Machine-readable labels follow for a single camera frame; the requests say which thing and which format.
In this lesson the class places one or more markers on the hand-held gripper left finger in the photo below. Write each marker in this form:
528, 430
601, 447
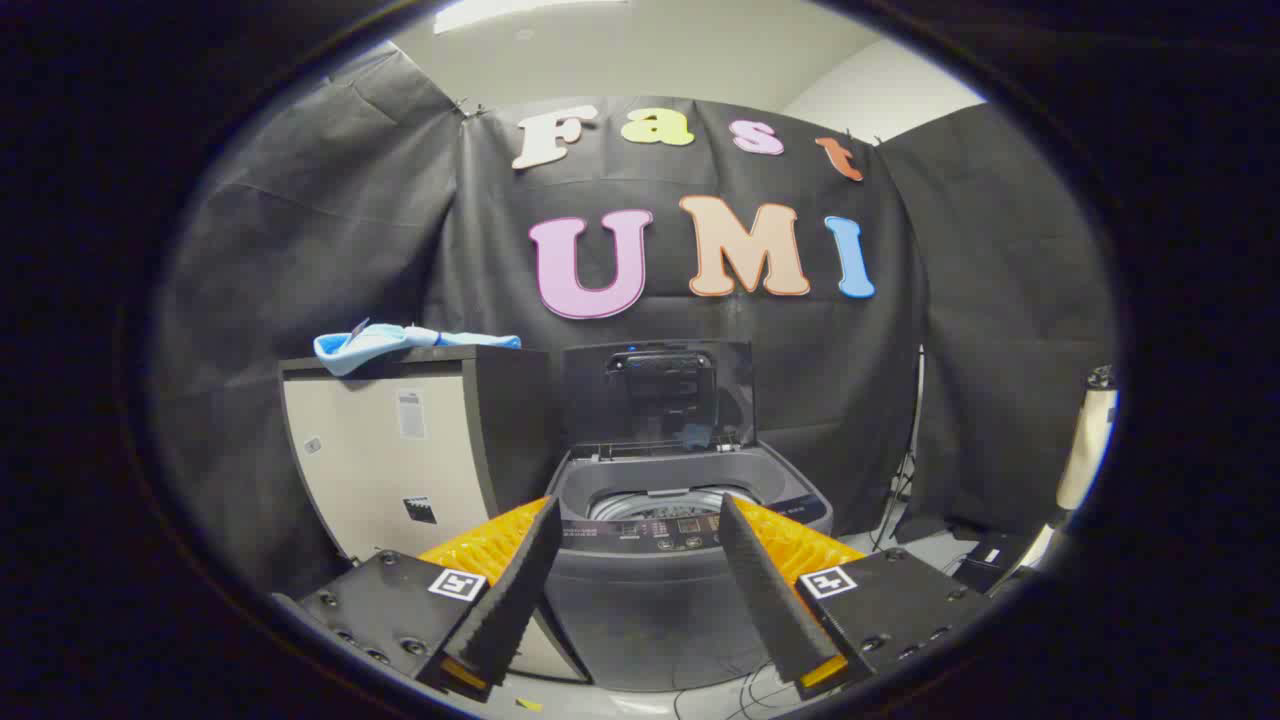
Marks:
510, 590

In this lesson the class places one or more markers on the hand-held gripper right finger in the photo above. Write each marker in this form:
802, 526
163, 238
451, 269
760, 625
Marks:
765, 590

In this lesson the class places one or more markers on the dark grey washing machine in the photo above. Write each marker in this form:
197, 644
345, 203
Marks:
640, 620

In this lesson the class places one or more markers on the light blue shirt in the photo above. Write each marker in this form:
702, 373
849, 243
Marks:
375, 343

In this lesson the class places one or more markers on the yellow tape piece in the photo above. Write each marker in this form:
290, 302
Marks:
529, 704

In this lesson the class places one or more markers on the beige cabinet with dark top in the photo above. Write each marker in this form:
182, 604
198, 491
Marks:
370, 460

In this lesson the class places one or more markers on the black box on floor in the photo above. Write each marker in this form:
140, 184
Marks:
985, 568

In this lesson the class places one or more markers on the cream rounded object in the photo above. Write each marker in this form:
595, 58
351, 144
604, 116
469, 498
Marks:
1088, 450

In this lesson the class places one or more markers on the black backdrop cloth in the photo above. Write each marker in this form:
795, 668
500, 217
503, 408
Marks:
400, 250

